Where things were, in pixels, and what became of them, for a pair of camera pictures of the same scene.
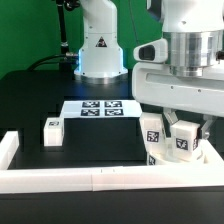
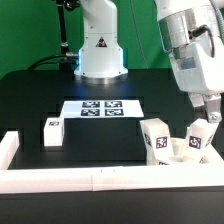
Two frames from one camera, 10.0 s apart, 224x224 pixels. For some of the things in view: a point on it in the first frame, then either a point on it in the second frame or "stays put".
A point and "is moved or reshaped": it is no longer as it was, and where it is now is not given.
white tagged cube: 53,132 stays put
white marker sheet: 100,109 stays put
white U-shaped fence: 204,171 stays put
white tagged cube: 183,137 is moved or reshaped
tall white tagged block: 154,132 is moved or reshaped
